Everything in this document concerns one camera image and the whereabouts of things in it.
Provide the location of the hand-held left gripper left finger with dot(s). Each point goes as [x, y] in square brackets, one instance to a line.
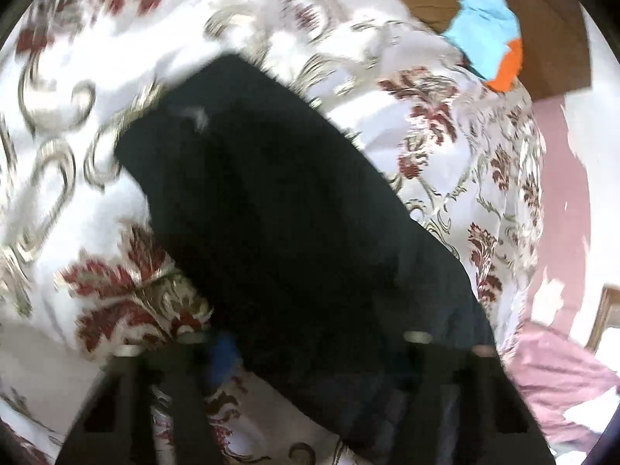
[223, 359]

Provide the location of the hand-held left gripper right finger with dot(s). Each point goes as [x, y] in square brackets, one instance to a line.
[484, 397]

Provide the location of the black garment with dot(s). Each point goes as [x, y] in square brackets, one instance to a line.
[271, 203]

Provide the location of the pink sheet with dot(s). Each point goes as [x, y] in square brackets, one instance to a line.
[557, 373]

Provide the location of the wooden framed window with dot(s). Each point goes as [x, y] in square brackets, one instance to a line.
[605, 315]

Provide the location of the floral white bedspread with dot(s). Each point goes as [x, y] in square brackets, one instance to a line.
[72, 58]

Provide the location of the light blue cloth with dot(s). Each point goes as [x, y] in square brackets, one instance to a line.
[484, 24]

